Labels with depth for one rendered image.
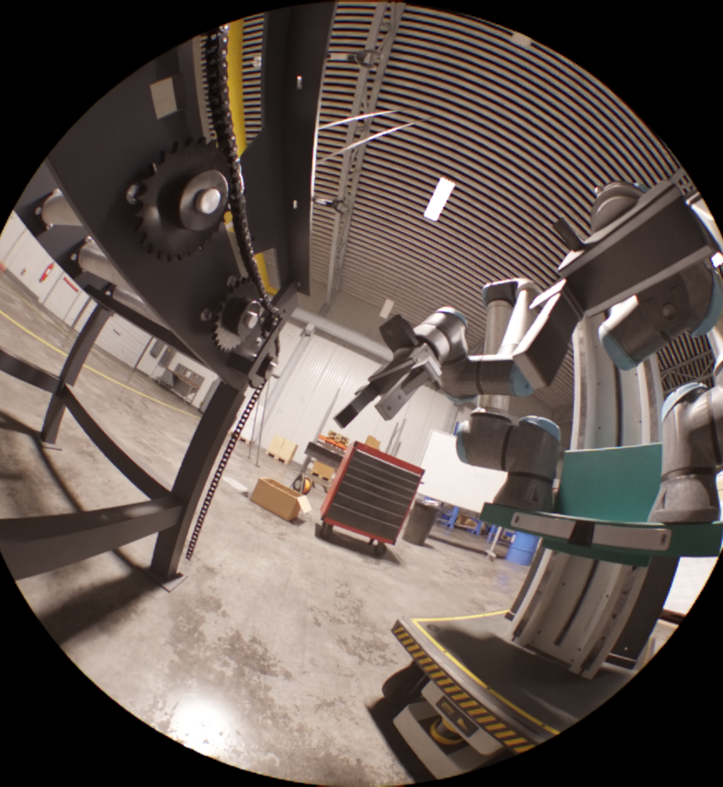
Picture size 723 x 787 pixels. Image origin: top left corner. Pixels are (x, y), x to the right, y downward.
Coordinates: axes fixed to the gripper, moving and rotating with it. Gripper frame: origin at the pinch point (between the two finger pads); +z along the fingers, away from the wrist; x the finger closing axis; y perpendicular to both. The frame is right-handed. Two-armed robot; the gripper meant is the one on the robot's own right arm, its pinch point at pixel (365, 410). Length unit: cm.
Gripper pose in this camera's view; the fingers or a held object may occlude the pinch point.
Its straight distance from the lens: 38.0
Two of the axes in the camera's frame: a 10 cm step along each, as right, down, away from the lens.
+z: -6.3, 5.9, -5.1
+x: -5.0, 2.0, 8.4
